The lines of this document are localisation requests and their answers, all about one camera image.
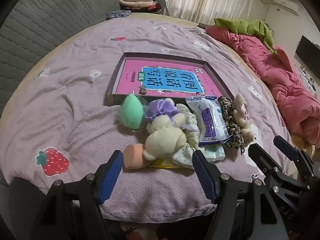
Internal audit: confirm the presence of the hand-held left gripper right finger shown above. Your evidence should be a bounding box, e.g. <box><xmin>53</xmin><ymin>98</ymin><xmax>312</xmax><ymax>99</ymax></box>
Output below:
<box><xmin>192</xmin><ymin>150</ymin><xmax>288</xmax><ymax>240</ymax></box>

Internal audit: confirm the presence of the yellow wet wipes packet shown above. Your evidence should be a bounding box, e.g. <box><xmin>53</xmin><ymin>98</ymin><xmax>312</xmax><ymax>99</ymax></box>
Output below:
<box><xmin>147</xmin><ymin>157</ymin><xmax>195</xmax><ymax>169</ymax></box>

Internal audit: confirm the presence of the green blanket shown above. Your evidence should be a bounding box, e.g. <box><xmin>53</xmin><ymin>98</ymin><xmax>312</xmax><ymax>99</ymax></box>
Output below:
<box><xmin>214</xmin><ymin>17</ymin><xmax>278</xmax><ymax>54</ymax></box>

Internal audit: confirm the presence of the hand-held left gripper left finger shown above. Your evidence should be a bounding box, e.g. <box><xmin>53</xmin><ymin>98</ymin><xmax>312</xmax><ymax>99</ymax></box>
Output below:
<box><xmin>30</xmin><ymin>150</ymin><xmax>124</xmax><ymax>240</ymax></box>

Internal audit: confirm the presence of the shelf with small clutter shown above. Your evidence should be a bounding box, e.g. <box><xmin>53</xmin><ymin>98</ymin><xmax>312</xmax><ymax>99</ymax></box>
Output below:
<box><xmin>297</xmin><ymin>66</ymin><xmax>316</xmax><ymax>91</ymax></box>

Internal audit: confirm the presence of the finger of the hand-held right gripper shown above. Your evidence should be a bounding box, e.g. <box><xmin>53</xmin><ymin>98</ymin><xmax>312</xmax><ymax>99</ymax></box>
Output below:
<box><xmin>247</xmin><ymin>144</ymin><xmax>308</xmax><ymax>201</ymax></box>
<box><xmin>273</xmin><ymin>135</ymin><xmax>316</xmax><ymax>183</ymax></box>

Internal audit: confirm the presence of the pink folded garment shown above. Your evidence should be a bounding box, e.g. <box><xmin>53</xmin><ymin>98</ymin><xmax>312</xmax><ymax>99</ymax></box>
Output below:
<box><xmin>119</xmin><ymin>0</ymin><xmax>157</xmax><ymax>8</ymax></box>

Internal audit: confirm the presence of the peach makeup sponge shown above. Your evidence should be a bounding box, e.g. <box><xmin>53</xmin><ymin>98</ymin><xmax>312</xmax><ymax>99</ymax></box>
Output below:
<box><xmin>123</xmin><ymin>144</ymin><xmax>148</xmax><ymax>170</ymax></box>

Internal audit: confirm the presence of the beige mattress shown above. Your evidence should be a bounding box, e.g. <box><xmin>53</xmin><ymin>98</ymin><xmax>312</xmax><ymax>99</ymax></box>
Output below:
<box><xmin>0</xmin><ymin>12</ymin><xmax>313</xmax><ymax>155</ymax></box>

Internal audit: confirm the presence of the leopard print scrunchie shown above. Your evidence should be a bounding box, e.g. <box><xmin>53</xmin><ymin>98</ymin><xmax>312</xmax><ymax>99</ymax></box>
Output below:
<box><xmin>218</xmin><ymin>96</ymin><xmax>250</xmax><ymax>155</ymax></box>

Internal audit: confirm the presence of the blue patterned cloth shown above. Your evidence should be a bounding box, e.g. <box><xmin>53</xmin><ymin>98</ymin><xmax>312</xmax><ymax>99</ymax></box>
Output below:
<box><xmin>107</xmin><ymin>10</ymin><xmax>131</xmax><ymax>21</ymax></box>

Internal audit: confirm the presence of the cream floral scrunchie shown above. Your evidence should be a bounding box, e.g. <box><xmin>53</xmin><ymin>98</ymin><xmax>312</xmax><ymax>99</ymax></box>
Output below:
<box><xmin>171</xmin><ymin>104</ymin><xmax>200</xmax><ymax>169</ymax></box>

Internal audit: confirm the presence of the plush bear with purple hat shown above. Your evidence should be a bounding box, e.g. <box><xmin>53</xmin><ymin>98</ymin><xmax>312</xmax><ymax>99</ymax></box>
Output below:
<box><xmin>144</xmin><ymin>97</ymin><xmax>187</xmax><ymax>160</ymax></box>

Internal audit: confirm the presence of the white air conditioner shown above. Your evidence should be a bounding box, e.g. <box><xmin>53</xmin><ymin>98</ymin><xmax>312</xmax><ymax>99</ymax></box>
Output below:
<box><xmin>272</xmin><ymin>0</ymin><xmax>300</xmax><ymax>13</ymax></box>

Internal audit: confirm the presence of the plush bear with pink hat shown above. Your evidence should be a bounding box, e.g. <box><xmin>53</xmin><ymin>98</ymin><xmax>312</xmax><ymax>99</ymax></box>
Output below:
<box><xmin>231</xmin><ymin>93</ymin><xmax>254</xmax><ymax>143</ymax></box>

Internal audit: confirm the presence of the dark clothes pile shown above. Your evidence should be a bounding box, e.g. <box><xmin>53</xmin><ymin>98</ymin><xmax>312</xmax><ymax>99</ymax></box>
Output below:
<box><xmin>141</xmin><ymin>0</ymin><xmax>166</xmax><ymax>14</ymax></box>

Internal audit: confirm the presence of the black television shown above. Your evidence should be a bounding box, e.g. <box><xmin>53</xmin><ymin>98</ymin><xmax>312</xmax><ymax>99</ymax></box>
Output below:
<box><xmin>295</xmin><ymin>35</ymin><xmax>320</xmax><ymax>79</ymax></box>

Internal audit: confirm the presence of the purple printed bedsheet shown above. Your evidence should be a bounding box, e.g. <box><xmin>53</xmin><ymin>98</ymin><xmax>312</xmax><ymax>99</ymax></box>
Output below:
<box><xmin>0</xmin><ymin>12</ymin><xmax>298</xmax><ymax>222</ymax></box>

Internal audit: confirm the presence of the pink quilt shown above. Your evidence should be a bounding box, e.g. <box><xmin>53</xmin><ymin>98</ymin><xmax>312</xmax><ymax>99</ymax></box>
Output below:
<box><xmin>205</xmin><ymin>26</ymin><xmax>320</xmax><ymax>145</ymax></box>

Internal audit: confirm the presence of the white and blue packet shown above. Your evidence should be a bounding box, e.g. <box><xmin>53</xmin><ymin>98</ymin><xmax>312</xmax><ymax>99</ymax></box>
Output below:
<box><xmin>185</xmin><ymin>95</ymin><xmax>233</xmax><ymax>147</ymax></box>

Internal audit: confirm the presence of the green tissue packet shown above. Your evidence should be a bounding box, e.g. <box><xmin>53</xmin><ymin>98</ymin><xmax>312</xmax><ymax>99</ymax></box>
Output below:
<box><xmin>204</xmin><ymin>145</ymin><xmax>225</xmax><ymax>163</ymax></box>

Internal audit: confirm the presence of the grey quilted sofa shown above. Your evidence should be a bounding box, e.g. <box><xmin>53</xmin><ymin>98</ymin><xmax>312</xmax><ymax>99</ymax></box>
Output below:
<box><xmin>0</xmin><ymin>0</ymin><xmax>122</xmax><ymax>113</ymax></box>

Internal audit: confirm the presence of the shallow purple cardboard box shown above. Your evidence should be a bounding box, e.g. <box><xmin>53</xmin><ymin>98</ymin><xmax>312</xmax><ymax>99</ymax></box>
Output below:
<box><xmin>104</xmin><ymin>52</ymin><xmax>234</xmax><ymax>107</ymax></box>

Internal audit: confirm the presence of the green egg makeup sponge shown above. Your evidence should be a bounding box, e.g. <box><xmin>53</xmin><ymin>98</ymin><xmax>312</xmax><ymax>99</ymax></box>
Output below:
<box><xmin>121</xmin><ymin>93</ymin><xmax>144</xmax><ymax>132</ymax></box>

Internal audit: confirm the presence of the pink and blue book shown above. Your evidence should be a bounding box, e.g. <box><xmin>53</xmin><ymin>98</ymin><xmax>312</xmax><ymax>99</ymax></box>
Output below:
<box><xmin>115</xmin><ymin>57</ymin><xmax>223</xmax><ymax>99</ymax></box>

